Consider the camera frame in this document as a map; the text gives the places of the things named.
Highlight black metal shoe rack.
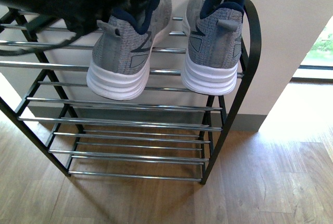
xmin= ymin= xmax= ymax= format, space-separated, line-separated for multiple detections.
xmin=1 ymin=0 xmax=262 ymax=184

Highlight grey knit sneaker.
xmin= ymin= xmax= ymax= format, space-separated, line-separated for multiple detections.
xmin=86 ymin=0 xmax=172 ymax=101
xmin=181 ymin=0 xmax=245 ymax=95

